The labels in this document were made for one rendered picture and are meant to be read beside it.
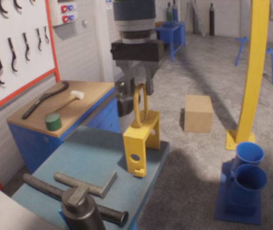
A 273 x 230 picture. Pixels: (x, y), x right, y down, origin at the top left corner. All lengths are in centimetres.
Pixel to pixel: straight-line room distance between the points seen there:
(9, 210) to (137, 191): 38
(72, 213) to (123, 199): 25
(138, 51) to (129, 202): 42
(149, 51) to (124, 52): 7
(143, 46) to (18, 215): 52
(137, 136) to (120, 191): 18
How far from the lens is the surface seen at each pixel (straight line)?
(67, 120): 131
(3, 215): 56
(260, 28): 214
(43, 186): 70
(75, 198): 41
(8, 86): 232
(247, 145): 210
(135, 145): 62
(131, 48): 55
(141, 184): 68
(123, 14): 51
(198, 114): 259
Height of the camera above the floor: 157
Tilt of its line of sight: 31 degrees down
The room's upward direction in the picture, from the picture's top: 5 degrees counter-clockwise
